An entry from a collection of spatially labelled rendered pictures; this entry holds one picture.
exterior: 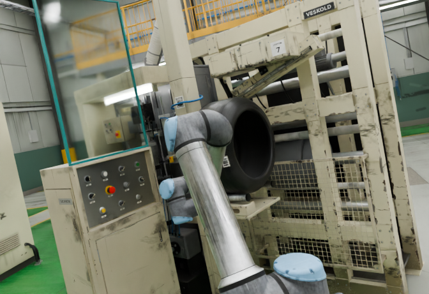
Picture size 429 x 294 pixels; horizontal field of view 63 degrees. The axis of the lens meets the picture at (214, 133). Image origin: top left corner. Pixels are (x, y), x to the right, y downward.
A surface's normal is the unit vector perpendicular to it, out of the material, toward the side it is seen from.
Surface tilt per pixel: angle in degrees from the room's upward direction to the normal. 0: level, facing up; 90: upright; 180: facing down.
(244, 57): 90
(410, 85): 90
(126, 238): 90
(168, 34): 90
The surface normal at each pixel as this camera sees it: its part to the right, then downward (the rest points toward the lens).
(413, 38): -0.29, 0.11
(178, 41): 0.76, -0.11
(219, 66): -0.62, 0.16
